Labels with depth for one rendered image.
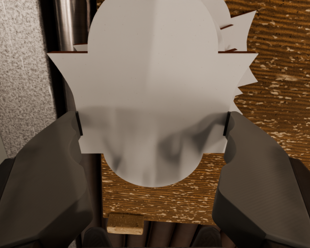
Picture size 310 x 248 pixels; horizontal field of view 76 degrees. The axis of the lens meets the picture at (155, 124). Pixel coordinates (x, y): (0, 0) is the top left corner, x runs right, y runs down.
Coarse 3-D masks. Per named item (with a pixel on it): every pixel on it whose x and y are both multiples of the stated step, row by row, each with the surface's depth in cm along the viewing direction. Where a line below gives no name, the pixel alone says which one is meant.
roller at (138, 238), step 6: (144, 222) 38; (144, 228) 39; (132, 234) 40; (144, 234) 41; (132, 240) 41; (138, 240) 41; (144, 240) 42; (126, 246) 45; (132, 246) 42; (138, 246) 42; (144, 246) 44
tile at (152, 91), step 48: (144, 0) 10; (192, 0) 10; (96, 48) 11; (144, 48) 11; (192, 48) 11; (96, 96) 12; (144, 96) 12; (192, 96) 12; (96, 144) 14; (144, 144) 14; (192, 144) 14
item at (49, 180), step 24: (72, 120) 11; (48, 144) 9; (72, 144) 9; (24, 168) 7; (48, 168) 8; (72, 168) 8; (24, 192) 7; (48, 192) 7; (72, 192) 7; (0, 216) 6; (24, 216) 6; (48, 216) 6; (72, 216) 6; (0, 240) 5; (24, 240) 5; (48, 240) 6; (72, 240) 7
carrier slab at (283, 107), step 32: (96, 0) 18; (224, 0) 18; (256, 0) 18; (288, 0) 18; (256, 32) 19; (288, 32) 19; (256, 64) 21; (288, 64) 21; (256, 96) 23; (288, 96) 23; (288, 128) 25; (224, 160) 28; (128, 192) 31; (160, 192) 31; (192, 192) 31
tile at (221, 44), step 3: (213, 18) 14; (216, 24) 14; (216, 27) 14; (216, 30) 14; (219, 30) 14; (219, 33) 15; (219, 36) 15; (222, 36) 15; (219, 39) 15; (222, 39) 15; (219, 42) 15; (222, 42) 15; (219, 45) 15; (222, 45) 15; (219, 48) 15; (222, 48) 15
